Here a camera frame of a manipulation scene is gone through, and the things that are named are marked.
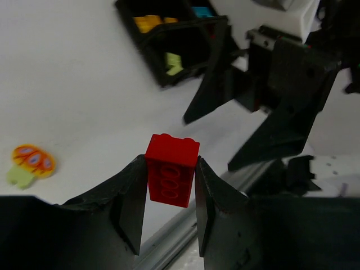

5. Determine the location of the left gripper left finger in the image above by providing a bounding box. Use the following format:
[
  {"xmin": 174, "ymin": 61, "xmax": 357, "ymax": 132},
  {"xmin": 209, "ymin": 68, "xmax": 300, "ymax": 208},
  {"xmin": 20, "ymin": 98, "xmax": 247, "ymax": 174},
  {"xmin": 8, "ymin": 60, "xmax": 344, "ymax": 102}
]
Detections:
[{"xmin": 1, "ymin": 155, "xmax": 147, "ymax": 269}]

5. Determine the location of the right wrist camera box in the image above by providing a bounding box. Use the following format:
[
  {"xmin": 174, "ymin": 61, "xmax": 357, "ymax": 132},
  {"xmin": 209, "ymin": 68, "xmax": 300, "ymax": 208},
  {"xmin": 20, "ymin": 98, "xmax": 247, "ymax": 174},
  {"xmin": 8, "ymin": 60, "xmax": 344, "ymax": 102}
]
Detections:
[{"xmin": 211, "ymin": 0, "xmax": 320, "ymax": 45}]

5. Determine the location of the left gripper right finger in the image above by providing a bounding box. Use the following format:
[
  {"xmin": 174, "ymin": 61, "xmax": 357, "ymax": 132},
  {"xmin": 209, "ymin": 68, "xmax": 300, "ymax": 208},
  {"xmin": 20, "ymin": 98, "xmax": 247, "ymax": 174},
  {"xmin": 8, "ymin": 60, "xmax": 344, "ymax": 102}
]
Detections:
[{"xmin": 195, "ymin": 156, "xmax": 359, "ymax": 269}]

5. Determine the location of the red tall lego brick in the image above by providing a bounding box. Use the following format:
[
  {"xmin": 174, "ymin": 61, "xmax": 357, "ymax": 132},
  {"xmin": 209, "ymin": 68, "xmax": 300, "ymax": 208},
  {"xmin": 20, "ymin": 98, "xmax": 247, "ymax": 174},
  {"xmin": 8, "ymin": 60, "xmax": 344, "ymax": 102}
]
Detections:
[{"xmin": 145, "ymin": 133, "xmax": 200, "ymax": 208}]

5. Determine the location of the light green rounded lego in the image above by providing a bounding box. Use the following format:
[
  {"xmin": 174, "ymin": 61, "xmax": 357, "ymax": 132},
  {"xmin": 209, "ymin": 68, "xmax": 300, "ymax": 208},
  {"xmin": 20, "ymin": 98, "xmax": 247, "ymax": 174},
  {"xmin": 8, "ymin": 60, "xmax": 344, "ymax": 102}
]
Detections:
[{"xmin": 166, "ymin": 52, "xmax": 183, "ymax": 76}]

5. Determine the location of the light green lego brick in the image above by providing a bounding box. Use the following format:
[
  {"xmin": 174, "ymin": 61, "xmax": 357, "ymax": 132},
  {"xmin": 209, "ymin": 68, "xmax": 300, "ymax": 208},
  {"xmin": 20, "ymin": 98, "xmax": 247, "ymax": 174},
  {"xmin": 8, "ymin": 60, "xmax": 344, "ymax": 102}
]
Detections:
[{"xmin": 6, "ymin": 165, "xmax": 35, "ymax": 190}]

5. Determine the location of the yellow lego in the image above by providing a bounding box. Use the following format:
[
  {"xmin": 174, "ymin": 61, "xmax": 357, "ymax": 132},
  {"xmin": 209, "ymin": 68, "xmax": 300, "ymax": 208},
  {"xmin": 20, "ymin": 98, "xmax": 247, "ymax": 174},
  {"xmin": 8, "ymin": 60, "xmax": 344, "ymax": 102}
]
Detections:
[{"xmin": 133, "ymin": 16, "xmax": 152, "ymax": 33}]

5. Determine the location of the orange square lego brick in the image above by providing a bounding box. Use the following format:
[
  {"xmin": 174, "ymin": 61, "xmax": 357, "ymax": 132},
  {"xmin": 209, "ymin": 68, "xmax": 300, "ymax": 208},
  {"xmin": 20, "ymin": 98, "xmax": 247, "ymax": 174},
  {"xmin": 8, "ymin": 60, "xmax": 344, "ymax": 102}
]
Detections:
[{"xmin": 164, "ymin": 17, "xmax": 178, "ymax": 24}]

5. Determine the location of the aluminium rail frame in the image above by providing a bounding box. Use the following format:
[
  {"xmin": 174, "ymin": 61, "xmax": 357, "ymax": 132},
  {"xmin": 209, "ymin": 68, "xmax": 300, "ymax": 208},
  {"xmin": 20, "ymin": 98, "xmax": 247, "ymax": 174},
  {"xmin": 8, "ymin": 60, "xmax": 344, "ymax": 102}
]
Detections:
[{"xmin": 134, "ymin": 160, "xmax": 282, "ymax": 270}]

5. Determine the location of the yellow long lego brick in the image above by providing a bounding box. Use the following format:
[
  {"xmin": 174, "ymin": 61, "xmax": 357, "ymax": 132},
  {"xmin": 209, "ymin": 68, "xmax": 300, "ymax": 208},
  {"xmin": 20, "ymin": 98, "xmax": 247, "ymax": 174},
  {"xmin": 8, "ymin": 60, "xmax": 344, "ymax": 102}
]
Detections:
[{"xmin": 146, "ymin": 15, "xmax": 163, "ymax": 28}]

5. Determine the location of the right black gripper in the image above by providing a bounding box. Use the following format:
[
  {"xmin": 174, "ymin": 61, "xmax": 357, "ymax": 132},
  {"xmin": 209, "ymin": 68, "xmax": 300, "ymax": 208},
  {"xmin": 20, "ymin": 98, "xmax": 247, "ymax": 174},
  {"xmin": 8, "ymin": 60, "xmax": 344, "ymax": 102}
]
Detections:
[{"xmin": 183, "ymin": 19, "xmax": 341, "ymax": 171}]

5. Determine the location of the black four-compartment bin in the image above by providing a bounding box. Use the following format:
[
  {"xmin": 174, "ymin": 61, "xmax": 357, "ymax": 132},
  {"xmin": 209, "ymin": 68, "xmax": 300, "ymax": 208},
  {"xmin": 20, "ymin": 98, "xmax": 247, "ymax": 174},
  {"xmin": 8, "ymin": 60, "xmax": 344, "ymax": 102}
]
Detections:
[{"xmin": 115, "ymin": 1, "xmax": 222, "ymax": 87}]

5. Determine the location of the teal and green lego brick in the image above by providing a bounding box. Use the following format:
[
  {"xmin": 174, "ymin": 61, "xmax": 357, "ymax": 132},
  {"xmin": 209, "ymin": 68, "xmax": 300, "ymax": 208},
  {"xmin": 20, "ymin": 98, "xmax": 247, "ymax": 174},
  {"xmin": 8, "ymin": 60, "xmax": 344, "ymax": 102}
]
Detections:
[{"xmin": 192, "ymin": 6, "xmax": 213, "ymax": 18}]

